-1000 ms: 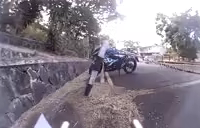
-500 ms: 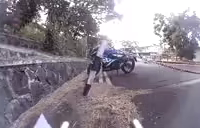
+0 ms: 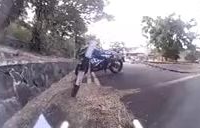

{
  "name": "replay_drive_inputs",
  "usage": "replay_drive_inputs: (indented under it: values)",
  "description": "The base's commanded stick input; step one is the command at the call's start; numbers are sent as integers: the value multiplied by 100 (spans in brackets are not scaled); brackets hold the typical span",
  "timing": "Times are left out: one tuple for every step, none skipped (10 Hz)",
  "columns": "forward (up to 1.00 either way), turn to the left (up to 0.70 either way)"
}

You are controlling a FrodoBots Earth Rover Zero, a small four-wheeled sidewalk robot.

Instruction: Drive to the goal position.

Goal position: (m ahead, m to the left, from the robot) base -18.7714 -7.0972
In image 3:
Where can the brown dirt roadside verge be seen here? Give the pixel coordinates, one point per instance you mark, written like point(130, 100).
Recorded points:
point(94, 106)

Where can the grey asphalt road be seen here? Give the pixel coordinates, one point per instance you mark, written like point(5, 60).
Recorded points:
point(161, 96)

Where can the robot's own part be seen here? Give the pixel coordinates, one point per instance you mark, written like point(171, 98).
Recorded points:
point(137, 124)
point(64, 124)

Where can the grey stone wall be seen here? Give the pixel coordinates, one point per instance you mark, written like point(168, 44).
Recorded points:
point(18, 83)

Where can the grassy earth bank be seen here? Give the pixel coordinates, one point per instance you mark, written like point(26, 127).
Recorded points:
point(18, 53)

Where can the green leafy tree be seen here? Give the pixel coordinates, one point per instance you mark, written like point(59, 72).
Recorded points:
point(169, 35)

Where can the large dark tree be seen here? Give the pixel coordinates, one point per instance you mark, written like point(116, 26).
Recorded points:
point(51, 23)

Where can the building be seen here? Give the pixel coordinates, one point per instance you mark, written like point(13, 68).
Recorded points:
point(138, 52)

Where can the blue and white motorcycle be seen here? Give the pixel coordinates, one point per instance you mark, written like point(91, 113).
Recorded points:
point(99, 59)

